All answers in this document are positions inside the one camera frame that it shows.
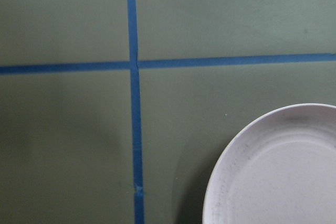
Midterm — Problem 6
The pink plate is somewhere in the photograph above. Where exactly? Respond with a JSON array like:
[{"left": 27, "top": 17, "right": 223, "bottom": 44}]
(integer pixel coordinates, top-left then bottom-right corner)
[{"left": 202, "top": 103, "right": 335, "bottom": 223}]

